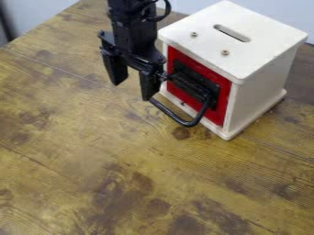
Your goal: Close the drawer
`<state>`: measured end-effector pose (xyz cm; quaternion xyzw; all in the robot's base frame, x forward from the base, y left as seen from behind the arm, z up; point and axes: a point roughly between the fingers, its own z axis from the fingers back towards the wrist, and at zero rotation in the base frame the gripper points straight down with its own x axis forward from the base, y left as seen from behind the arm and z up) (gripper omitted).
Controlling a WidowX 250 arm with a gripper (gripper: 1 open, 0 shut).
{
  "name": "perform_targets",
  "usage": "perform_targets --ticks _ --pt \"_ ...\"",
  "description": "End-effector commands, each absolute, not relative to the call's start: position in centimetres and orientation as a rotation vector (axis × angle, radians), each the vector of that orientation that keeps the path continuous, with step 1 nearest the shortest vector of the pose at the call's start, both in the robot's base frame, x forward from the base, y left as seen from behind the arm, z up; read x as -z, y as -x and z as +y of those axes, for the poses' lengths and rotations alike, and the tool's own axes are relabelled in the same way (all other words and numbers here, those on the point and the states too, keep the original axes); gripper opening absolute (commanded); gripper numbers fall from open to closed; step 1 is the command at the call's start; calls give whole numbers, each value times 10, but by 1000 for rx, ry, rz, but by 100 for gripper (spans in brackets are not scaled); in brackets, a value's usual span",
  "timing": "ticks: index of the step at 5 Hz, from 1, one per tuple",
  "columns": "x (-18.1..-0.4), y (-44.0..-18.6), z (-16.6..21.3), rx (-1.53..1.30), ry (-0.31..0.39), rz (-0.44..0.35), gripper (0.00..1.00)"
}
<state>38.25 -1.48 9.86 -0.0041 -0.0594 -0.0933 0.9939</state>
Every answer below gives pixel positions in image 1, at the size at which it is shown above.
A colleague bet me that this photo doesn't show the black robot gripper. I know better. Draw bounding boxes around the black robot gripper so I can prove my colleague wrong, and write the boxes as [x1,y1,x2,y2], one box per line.
[98,13,166,101]

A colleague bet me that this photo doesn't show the red wooden drawer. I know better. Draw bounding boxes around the red wooden drawer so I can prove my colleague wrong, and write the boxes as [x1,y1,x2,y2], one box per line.
[167,47,231,126]

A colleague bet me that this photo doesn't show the black metal drawer handle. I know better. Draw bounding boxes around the black metal drawer handle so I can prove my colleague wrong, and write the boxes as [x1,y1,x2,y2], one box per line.
[150,60,219,128]

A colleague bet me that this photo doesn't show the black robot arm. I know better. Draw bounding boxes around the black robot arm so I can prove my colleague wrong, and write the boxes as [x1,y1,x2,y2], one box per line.
[98,0,172,101]

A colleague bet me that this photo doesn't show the white wooden box cabinet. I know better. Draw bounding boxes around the white wooden box cabinet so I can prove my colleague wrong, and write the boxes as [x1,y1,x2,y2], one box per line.
[158,0,307,140]

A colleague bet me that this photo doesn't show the black cable loop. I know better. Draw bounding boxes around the black cable loop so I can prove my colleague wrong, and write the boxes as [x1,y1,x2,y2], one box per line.
[140,0,172,23]

